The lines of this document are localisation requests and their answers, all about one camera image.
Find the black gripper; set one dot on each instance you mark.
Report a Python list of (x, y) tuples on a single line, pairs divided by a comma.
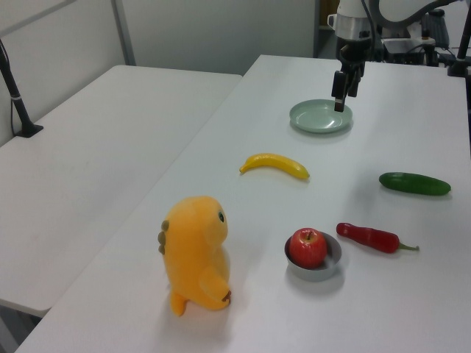
[(352, 51)]

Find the yellow toy banana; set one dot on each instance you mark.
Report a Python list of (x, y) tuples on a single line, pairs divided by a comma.
[(276, 163)]

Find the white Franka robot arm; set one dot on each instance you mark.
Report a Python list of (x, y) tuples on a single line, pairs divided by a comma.
[(397, 11)]

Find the pale green plastic plate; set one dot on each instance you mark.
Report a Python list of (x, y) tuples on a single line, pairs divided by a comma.
[(312, 121)]

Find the grey background equipment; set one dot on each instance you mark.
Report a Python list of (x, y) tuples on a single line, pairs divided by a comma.
[(401, 48)]

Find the black chair back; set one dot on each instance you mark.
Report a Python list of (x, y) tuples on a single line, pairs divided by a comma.
[(436, 25)]

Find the green toy cucumber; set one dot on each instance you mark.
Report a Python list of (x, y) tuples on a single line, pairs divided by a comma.
[(414, 184)]

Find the red toy chili pepper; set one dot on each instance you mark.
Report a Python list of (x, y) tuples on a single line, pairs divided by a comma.
[(368, 237)]

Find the red toy apple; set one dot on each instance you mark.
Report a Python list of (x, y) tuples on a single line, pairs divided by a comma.
[(307, 248)]

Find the small metal bowl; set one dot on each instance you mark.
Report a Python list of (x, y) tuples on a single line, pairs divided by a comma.
[(312, 275)]

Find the orange plush dinosaur toy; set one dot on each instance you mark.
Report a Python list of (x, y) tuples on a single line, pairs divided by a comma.
[(195, 250)]

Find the white side table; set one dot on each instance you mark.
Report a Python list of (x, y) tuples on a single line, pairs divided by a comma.
[(92, 165)]

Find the black camera stand pole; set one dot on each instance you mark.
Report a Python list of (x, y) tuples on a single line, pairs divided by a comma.
[(461, 48), (18, 106)]

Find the grey partition post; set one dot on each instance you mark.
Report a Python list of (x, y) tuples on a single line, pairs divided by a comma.
[(123, 33)]

